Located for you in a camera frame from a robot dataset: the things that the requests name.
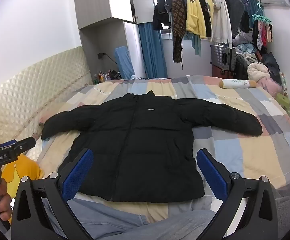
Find person's jeans legs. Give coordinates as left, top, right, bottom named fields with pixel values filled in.
left=45, top=197, right=217, bottom=240

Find yellow cloth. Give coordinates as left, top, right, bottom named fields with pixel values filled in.
left=1, top=154, right=44, bottom=200

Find hanging black and beige coat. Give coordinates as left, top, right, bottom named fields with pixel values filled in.
left=194, top=0, right=214, bottom=38

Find dark red box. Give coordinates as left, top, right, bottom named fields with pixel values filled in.
left=211, top=64, right=236, bottom=78

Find pink fluffy blanket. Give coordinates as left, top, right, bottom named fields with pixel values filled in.
left=258, top=77, right=282, bottom=98

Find teal hanging cloth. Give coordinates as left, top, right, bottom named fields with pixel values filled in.
left=191, top=34, right=202, bottom=57

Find hanging black jacket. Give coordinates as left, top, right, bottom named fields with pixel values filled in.
left=152, top=0, right=173, bottom=32

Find black puffer jacket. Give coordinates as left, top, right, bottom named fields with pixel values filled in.
left=41, top=92, right=263, bottom=203

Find cream rolled bolster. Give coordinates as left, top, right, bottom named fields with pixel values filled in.
left=219, top=79, right=259, bottom=90

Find bedside bottles and clutter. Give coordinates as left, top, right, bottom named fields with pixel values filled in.
left=92, top=69, right=122, bottom=84

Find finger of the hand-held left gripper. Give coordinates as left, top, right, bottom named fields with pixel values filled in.
left=15, top=137, right=36, bottom=157

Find silver suitcase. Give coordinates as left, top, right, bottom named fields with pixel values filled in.
left=210, top=44, right=237, bottom=70

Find blue folded ironing board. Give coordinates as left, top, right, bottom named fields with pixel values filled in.
left=114, top=46, right=135, bottom=80

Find teal sock drying hanger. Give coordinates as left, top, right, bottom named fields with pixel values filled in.
left=251, top=1, right=273, bottom=52

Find black backpack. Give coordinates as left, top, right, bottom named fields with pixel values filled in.
left=235, top=54, right=248, bottom=80

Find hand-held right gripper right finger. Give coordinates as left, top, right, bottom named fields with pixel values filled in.
left=196, top=148, right=279, bottom=240

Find white air conditioner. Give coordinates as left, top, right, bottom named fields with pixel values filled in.
left=260, top=0, right=290, bottom=7

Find green stool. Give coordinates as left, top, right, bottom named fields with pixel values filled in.
left=276, top=92, right=290, bottom=115

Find patchwork bed cover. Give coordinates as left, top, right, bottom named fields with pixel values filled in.
left=32, top=75, right=290, bottom=224

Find grey wardrobe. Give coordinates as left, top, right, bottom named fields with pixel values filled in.
left=73, top=0, right=145, bottom=80

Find cream fluffy blanket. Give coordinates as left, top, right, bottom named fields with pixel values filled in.
left=247, top=62, right=271, bottom=82

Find pile of clothes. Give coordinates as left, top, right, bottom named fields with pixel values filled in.
left=233, top=30, right=283, bottom=80

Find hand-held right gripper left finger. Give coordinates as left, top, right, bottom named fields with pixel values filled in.
left=11, top=148, right=94, bottom=240

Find cream quilted headboard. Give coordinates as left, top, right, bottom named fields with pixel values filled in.
left=0, top=46, right=92, bottom=150

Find brown plaid scarf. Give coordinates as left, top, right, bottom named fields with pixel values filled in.
left=171, top=0, right=187, bottom=64

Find dark grey sweater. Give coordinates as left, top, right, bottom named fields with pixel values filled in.
left=219, top=0, right=246, bottom=39

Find yellow fleece hoodie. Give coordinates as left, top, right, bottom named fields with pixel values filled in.
left=184, top=0, right=208, bottom=40

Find person's left hand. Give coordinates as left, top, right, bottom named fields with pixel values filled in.
left=0, top=177, right=13, bottom=221

